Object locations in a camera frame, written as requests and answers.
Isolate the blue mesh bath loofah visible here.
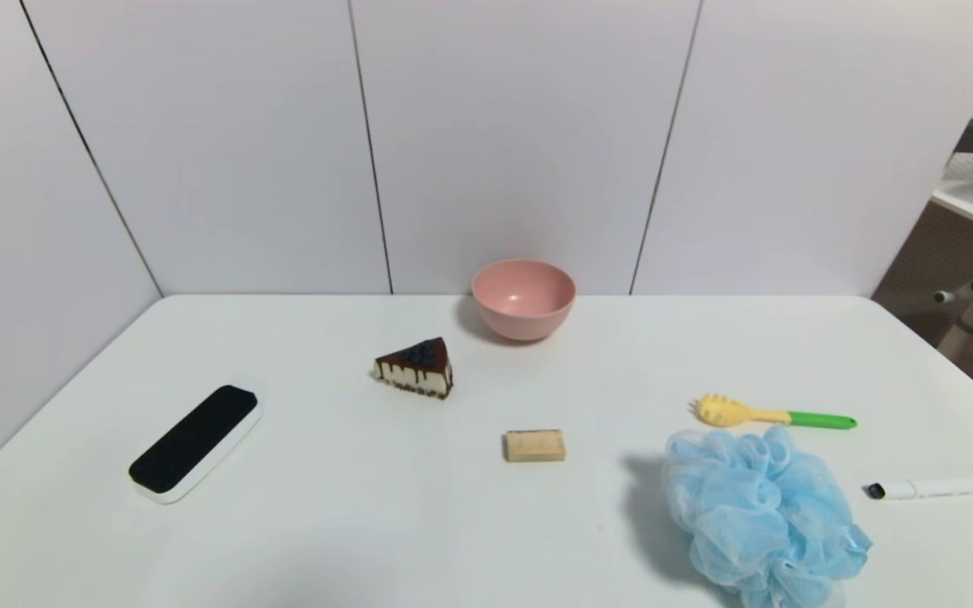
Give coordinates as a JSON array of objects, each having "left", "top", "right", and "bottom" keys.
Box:
[{"left": 663, "top": 426, "right": 873, "bottom": 608}]

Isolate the pink plastic bowl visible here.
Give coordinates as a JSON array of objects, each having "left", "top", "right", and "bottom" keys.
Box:
[{"left": 470, "top": 258, "right": 577, "bottom": 342}]

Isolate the chocolate cheesecake slice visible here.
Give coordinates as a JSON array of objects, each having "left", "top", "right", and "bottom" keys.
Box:
[{"left": 373, "top": 337, "right": 454, "bottom": 400}]

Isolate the small wooden block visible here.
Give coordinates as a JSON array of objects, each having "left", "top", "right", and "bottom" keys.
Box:
[{"left": 503, "top": 429, "right": 567, "bottom": 464}]

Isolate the yellow green pasta spoon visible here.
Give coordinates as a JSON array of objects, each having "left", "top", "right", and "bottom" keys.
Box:
[{"left": 693, "top": 393, "right": 858, "bottom": 431}]

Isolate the black white whiteboard eraser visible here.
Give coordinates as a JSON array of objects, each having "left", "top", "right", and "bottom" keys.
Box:
[{"left": 128, "top": 384, "right": 264, "bottom": 506}]

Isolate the white black-capped marker pen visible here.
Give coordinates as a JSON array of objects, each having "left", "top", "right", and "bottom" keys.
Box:
[{"left": 866, "top": 475, "right": 973, "bottom": 501}]

